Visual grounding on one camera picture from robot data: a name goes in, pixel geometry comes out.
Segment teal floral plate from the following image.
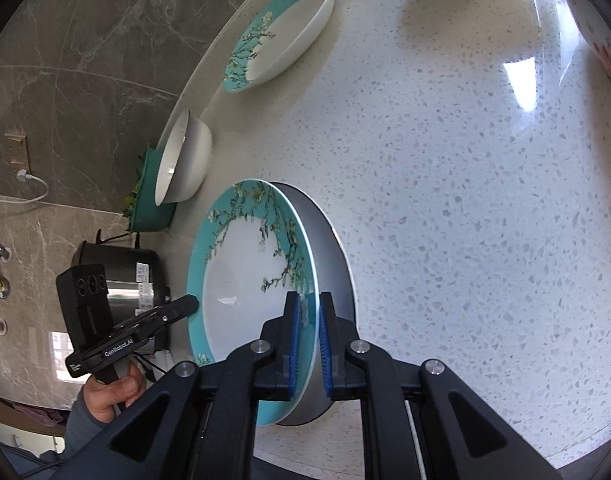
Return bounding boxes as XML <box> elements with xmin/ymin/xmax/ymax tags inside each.
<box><xmin>186</xmin><ymin>179</ymin><xmax>319</xmax><ymax>426</ymax></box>

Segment white bowl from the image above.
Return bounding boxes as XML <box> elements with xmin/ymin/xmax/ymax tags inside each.
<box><xmin>154</xmin><ymin>108</ymin><xmax>212</xmax><ymax>206</ymax></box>

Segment grey left sleeve forearm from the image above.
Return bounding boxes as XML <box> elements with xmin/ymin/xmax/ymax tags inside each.
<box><xmin>0</xmin><ymin>382</ymin><xmax>119</xmax><ymax>479</ymax></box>

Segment left hand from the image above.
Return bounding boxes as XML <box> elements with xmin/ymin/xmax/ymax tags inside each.
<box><xmin>83</xmin><ymin>362</ymin><xmax>147</xmax><ymax>424</ymax></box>

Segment steel rice cooker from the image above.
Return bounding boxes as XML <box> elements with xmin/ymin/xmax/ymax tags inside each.
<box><xmin>61</xmin><ymin>234</ymin><xmax>170</xmax><ymax>351</ymax></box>

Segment green basin with vegetables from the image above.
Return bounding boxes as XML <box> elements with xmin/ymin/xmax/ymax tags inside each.
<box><xmin>123</xmin><ymin>148</ymin><xmax>176</xmax><ymax>233</ymax></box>

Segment teal floral oval dish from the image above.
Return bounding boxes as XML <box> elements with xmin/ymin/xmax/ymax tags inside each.
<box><xmin>223</xmin><ymin>0</ymin><xmax>336</xmax><ymax>93</ymax></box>

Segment white floral plate edge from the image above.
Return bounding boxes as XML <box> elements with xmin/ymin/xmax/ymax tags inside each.
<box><xmin>549</xmin><ymin>0</ymin><xmax>611</xmax><ymax>96</ymax></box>

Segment white plug and cable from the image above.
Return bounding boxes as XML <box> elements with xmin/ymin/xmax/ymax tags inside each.
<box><xmin>0</xmin><ymin>168</ymin><xmax>50</xmax><ymax>209</ymax></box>

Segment wall socket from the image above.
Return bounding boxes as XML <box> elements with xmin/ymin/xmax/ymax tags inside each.
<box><xmin>4</xmin><ymin>131</ymin><xmax>31</xmax><ymax>171</ymax></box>

